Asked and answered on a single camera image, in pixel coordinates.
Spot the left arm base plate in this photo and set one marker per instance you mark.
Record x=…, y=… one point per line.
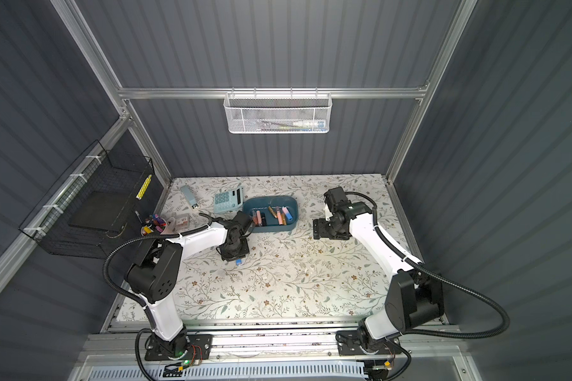
x=185, y=347

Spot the teal storage box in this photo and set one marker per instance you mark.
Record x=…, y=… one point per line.
x=276, y=202

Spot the pink small box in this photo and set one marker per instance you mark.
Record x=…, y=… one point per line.
x=181, y=221

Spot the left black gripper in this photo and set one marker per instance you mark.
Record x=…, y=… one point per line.
x=231, y=252

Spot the white perforated cable tray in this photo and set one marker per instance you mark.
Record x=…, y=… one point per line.
x=335, y=369

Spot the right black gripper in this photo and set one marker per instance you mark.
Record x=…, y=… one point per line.
x=322, y=228

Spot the white wire mesh basket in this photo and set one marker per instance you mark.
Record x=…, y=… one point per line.
x=291, y=114

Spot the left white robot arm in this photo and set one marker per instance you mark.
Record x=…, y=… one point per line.
x=152, y=276

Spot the black wire basket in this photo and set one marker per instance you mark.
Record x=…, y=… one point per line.
x=99, y=207

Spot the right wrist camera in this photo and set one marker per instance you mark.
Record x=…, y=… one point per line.
x=335, y=200

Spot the teal calculator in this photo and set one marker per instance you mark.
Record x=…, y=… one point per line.
x=229, y=200

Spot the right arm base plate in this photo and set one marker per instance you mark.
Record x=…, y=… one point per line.
x=359, y=343

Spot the cup of coloured pens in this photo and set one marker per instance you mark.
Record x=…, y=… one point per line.
x=153, y=224

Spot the floral table mat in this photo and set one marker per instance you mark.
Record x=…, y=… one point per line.
x=286, y=274

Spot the grey blue small device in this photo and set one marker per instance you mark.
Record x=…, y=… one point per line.
x=190, y=197

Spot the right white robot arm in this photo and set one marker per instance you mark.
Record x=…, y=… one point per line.
x=413, y=298

